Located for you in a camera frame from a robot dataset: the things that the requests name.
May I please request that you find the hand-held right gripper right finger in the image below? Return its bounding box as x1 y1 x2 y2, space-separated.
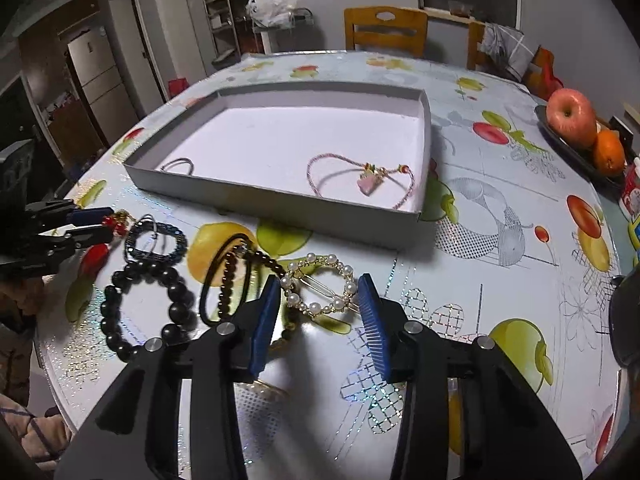
357 273 583 480

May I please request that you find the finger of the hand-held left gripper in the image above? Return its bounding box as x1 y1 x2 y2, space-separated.
36 226 113 262
25 200 115 234

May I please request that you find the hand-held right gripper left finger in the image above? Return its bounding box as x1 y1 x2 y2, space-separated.
54 274 282 480

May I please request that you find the red bead bracelet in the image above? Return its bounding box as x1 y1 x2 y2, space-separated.
102 212 133 237

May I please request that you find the gold pearl hairpin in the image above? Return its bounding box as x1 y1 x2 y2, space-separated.
280 260 313 317

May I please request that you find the round pearl hair clip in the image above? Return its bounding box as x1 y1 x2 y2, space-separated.
295 252 360 318

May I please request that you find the dark garnet bead bracelet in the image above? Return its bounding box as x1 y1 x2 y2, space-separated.
217 246 303 396

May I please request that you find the silver bangle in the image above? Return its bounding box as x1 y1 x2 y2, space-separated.
132 213 163 258

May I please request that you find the black hair tie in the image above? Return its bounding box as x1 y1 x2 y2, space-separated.
199 234 256 325

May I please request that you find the blue bead bracelet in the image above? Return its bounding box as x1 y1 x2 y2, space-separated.
122 220 188 265

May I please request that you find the large black bead bracelet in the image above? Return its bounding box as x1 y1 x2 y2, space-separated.
99 260 198 362

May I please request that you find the grey cardboard tray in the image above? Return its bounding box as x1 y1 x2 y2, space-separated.
122 81 433 224

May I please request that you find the person's left forearm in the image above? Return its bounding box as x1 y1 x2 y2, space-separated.
0 276 48 333

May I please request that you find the silver fridge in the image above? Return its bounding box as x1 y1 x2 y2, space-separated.
66 30 126 148

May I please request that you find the quilted clothing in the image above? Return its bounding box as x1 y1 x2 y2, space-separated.
0 325 73 471

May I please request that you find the metal shelf rack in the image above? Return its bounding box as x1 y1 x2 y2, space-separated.
203 0 251 63

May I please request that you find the black plate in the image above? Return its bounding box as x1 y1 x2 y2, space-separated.
535 104 628 191

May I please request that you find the white plastic bag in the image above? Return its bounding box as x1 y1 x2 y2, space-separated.
246 0 299 28

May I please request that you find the red apple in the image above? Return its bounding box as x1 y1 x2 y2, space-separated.
546 88 598 148

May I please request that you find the white jar red label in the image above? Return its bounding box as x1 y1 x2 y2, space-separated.
620 157 640 221

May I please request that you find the orange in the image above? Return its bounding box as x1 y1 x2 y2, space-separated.
593 130 627 175

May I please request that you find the wooden chair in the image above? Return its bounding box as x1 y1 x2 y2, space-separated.
467 21 501 73
344 6 429 58

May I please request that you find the grey checked cloth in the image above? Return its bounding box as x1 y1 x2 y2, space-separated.
482 22 538 83

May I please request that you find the small pink hair tie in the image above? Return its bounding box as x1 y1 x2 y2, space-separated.
161 157 196 177

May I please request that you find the pink string charm bracelet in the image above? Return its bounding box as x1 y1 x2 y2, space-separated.
306 152 418 211

